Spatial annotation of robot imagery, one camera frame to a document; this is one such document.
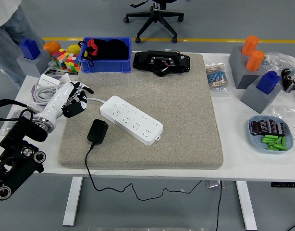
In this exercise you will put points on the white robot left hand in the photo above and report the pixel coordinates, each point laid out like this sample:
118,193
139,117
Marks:
58,101

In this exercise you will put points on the black plug adapter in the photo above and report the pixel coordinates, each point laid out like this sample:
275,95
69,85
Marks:
97,132

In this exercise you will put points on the white power strip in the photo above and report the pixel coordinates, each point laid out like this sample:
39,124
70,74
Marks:
133,120

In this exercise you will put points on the white flat box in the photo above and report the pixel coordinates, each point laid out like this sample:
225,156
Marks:
47,80

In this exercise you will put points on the small white card box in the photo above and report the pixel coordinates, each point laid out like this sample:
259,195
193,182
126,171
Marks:
65,77

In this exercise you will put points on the purple plate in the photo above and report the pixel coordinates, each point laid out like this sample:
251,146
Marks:
33,92

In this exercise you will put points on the colourful puzzle cube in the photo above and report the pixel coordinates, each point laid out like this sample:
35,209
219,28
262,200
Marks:
72,63
59,57

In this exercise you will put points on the yellow ball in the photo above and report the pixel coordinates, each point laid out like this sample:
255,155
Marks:
74,48

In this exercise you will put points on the orange round object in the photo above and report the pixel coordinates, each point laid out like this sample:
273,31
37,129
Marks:
51,46

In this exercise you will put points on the blue plastic bin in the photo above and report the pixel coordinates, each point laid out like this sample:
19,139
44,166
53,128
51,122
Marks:
104,66

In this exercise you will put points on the blue plastic block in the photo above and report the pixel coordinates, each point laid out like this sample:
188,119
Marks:
267,83
29,49

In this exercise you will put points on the black pouch with red trim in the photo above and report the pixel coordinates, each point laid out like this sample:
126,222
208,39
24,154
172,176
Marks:
109,50

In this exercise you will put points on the black mechanical device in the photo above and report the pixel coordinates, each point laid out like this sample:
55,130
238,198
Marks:
142,60

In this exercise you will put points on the white table leg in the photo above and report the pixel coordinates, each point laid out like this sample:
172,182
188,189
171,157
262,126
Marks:
73,202
246,204

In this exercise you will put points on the grey-brown mat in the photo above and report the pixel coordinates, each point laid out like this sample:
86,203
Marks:
174,108

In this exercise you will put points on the black office chair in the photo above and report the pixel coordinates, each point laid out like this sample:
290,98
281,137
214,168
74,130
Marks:
154,14

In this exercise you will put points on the clear bag of resistors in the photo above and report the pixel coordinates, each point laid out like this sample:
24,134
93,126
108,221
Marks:
217,77

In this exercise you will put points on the large grey block holder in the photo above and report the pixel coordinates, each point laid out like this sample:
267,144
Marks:
236,62

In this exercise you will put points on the dark brown capacitor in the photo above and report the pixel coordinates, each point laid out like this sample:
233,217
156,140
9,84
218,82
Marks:
263,126
272,126
254,128
281,129

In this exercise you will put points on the orange plastic cylinder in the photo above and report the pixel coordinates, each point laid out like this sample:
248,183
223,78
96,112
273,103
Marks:
249,45
255,60

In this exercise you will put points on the light blue plate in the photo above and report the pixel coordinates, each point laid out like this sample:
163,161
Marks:
255,142

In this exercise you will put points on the green battery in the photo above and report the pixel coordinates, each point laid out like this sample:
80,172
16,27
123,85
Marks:
268,140
271,143
277,140
270,136
280,147
272,149
283,142

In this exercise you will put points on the clear bag of small parts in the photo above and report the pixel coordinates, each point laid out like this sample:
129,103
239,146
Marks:
274,60

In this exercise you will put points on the clear plastic bag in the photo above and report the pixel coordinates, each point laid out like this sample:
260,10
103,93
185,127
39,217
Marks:
285,113

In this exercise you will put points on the black table control panel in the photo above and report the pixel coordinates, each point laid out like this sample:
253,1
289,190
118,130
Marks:
282,184

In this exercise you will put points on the metal bracket under table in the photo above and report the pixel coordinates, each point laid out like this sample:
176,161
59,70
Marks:
213,184

